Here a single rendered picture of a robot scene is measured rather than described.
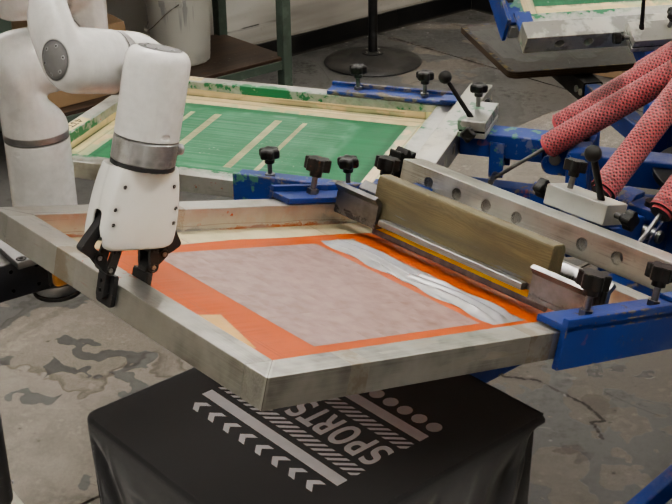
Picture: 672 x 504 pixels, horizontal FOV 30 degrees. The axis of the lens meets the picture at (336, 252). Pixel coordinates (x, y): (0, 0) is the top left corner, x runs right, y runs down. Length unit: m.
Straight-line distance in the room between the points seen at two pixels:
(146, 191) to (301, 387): 0.30
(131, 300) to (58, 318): 2.67
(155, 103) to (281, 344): 0.31
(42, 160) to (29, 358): 2.11
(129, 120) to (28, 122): 0.43
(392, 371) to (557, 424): 2.14
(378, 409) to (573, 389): 1.92
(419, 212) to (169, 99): 0.62
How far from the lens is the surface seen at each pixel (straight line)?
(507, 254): 1.81
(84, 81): 1.44
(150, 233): 1.47
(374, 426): 1.77
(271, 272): 1.73
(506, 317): 1.74
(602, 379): 3.75
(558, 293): 1.75
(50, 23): 1.46
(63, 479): 3.37
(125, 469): 1.78
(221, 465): 1.70
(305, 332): 1.52
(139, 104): 1.41
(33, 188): 1.87
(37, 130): 1.84
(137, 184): 1.44
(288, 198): 1.97
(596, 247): 1.99
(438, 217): 1.90
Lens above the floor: 1.93
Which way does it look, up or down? 26 degrees down
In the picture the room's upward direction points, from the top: 1 degrees counter-clockwise
